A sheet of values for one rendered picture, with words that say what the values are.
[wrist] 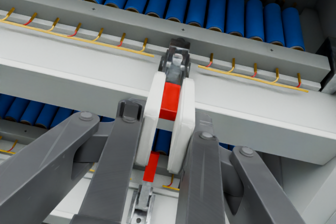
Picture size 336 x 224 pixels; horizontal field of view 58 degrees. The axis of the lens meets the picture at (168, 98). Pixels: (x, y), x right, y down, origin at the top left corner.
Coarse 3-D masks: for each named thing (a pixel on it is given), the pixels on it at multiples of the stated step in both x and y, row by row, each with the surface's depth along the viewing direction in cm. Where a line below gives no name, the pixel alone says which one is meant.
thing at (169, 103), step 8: (176, 56) 24; (176, 64) 25; (168, 72) 23; (176, 72) 24; (168, 80) 22; (176, 80) 23; (168, 88) 21; (176, 88) 21; (168, 96) 20; (176, 96) 20; (168, 104) 19; (176, 104) 20; (160, 112) 19; (168, 112) 19; (176, 112) 19
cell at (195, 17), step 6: (192, 0) 31; (198, 0) 31; (204, 0) 32; (192, 6) 31; (198, 6) 30; (204, 6) 31; (192, 12) 30; (198, 12) 30; (204, 12) 31; (186, 18) 30; (192, 18) 29; (198, 18) 29; (198, 24) 29
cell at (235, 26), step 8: (232, 0) 32; (240, 0) 32; (232, 8) 31; (240, 8) 31; (232, 16) 30; (240, 16) 31; (232, 24) 30; (240, 24) 30; (232, 32) 29; (240, 32) 29
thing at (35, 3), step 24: (0, 0) 27; (24, 0) 27; (48, 0) 27; (72, 0) 27; (24, 24) 27; (72, 24) 28; (96, 24) 27; (120, 24) 27; (144, 24) 27; (168, 24) 27; (120, 48) 27; (192, 48) 28; (216, 48) 27; (240, 48) 27; (264, 48) 27; (288, 48) 28; (288, 72) 28; (312, 72) 28
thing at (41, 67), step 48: (0, 48) 26; (48, 48) 27; (96, 48) 27; (48, 96) 27; (96, 96) 26; (144, 96) 25; (240, 96) 27; (288, 96) 28; (240, 144) 28; (288, 144) 27
